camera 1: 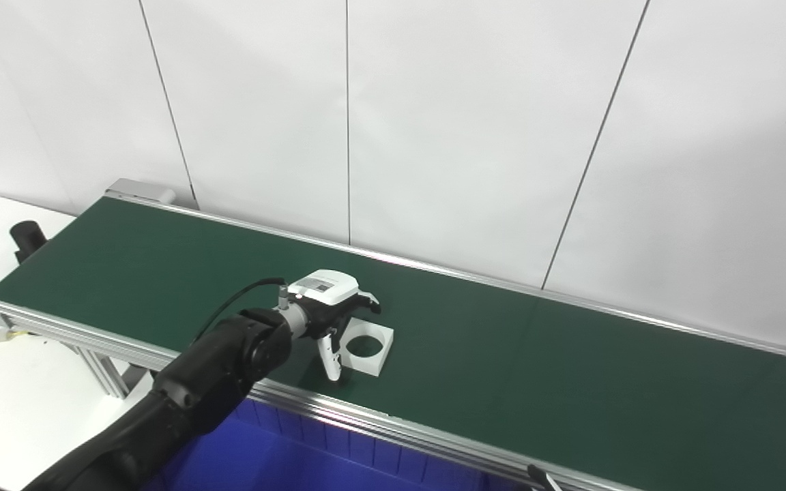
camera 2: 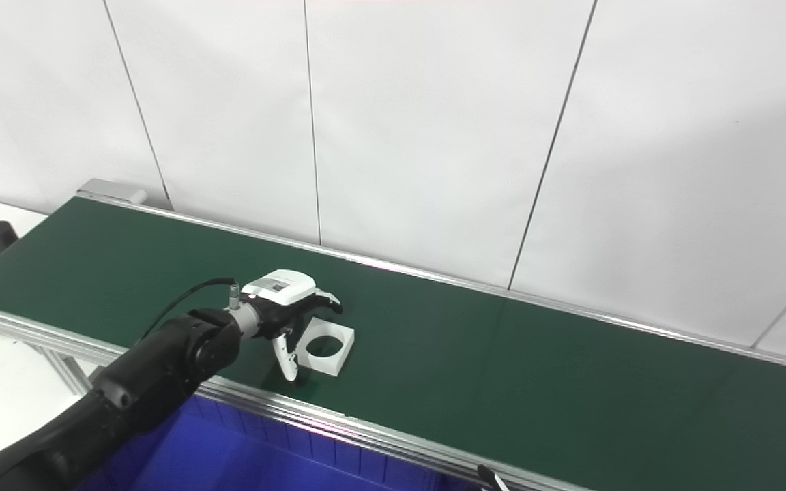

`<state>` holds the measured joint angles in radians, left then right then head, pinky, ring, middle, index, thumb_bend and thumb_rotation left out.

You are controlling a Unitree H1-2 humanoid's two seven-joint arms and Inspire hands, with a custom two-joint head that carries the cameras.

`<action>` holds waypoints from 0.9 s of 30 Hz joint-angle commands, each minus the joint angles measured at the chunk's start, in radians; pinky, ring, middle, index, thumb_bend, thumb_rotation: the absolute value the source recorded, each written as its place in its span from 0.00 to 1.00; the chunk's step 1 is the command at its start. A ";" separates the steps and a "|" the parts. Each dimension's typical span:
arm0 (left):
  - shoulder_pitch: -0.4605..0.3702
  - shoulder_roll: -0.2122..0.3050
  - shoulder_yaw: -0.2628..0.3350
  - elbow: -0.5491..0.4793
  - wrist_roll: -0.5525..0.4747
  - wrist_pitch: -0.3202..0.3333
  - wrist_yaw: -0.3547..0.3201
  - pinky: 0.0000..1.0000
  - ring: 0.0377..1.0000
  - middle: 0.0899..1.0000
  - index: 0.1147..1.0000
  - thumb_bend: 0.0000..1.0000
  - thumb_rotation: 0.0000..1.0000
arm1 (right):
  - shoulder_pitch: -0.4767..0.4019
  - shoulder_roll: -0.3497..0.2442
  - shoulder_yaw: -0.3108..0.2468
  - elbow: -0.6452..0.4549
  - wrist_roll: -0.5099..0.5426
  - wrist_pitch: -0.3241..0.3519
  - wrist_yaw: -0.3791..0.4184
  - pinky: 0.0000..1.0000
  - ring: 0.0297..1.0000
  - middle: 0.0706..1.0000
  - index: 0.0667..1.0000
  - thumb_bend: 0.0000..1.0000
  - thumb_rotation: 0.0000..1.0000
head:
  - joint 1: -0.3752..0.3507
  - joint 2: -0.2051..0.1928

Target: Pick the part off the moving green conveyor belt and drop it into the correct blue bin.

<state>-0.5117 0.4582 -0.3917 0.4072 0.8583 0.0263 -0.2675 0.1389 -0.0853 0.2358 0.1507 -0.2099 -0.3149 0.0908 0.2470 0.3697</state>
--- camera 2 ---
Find black cylinder motor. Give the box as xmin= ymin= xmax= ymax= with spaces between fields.
xmin=0 ymin=220 xmax=20 ymax=261

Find white square part round hole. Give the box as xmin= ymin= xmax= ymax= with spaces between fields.
xmin=295 ymin=316 xmax=356 ymax=377

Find blue plastic bin white parts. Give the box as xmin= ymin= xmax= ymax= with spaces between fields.
xmin=76 ymin=394 xmax=484 ymax=491

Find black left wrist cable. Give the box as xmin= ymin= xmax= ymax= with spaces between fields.
xmin=135 ymin=277 xmax=242 ymax=342

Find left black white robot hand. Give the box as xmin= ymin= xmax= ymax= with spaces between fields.
xmin=242 ymin=270 xmax=344 ymax=383

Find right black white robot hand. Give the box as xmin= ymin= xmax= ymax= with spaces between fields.
xmin=476 ymin=464 xmax=507 ymax=491

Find grey conveyor end box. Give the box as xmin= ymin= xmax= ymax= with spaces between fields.
xmin=77 ymin=179 xmax=173 ymax=211

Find green conveyor belt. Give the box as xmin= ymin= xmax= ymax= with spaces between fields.
xmin=0 ymin=198 xmax=786 ymax=491
xmin=0 ymin=190 xmax=786 ymax=491

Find aluminium conveyor leg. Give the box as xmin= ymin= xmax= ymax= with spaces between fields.
xmin=23 ymin=343 xmax=105 ymax=398

